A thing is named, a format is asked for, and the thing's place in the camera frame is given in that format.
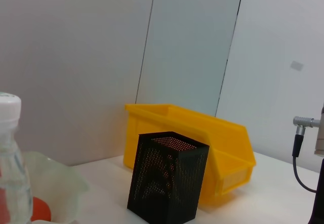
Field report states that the black mesh pen holder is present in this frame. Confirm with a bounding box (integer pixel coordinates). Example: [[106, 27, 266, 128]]
[[126, 131, 210, 224]]

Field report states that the right arm silver connector cable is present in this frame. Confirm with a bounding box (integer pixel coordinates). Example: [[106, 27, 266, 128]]
[[292, 116, 321, 194]]

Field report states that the red-orange fruit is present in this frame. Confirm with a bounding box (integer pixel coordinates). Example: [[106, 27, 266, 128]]
[[30, 196, 52, 222]]

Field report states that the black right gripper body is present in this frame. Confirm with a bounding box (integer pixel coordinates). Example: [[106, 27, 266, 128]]
[[308, 158, 324, 224]]

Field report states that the clear green-label water bottle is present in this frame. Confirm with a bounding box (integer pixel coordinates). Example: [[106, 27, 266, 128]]
[[0, 92, 34, 224]]

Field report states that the small grey wall sticker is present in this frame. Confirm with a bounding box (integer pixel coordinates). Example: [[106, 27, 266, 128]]
[[290, 60, 304, 71]]

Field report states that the yellow plastic bin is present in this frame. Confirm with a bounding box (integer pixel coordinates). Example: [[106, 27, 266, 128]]
[[124, 103, 257, 206]]

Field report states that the pale green glass fruit plate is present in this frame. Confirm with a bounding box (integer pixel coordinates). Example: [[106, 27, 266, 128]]
[[21, 151, 90, 224]]

